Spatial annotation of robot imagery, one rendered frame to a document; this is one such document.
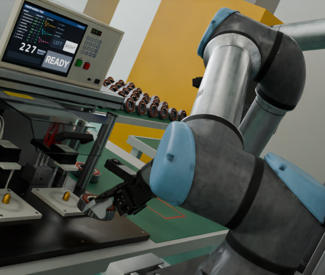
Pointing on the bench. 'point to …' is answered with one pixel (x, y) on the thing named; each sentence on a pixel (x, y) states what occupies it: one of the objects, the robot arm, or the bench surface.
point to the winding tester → (81, 78)
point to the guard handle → (84, 138)
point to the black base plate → (46, 226)
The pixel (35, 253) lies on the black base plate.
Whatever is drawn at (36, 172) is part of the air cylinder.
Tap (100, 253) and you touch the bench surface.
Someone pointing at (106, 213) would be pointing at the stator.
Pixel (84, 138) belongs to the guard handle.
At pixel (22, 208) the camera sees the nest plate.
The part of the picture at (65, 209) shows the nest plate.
